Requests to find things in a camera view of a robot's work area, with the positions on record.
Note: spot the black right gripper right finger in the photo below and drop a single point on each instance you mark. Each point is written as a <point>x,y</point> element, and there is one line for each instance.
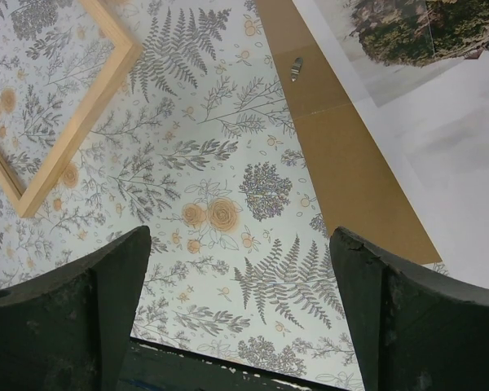
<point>412,328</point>

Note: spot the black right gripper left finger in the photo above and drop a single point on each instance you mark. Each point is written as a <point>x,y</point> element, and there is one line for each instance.
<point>69,329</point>

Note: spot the light wooden picture frame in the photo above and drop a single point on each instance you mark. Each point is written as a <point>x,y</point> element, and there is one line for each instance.
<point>126,51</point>

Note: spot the clear acrylic sheet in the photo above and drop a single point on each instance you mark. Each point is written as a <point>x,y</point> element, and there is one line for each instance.
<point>459,28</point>

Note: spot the landscape photo print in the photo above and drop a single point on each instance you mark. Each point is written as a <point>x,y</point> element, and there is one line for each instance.
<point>431,124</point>

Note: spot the brown cardboard backing board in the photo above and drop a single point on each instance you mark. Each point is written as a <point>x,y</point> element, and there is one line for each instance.
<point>354,185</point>

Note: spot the floral patterned table mat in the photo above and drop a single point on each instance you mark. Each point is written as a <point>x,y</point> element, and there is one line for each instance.
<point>199,144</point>

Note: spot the small metal clip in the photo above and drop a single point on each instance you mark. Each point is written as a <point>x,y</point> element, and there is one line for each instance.
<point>296,68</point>

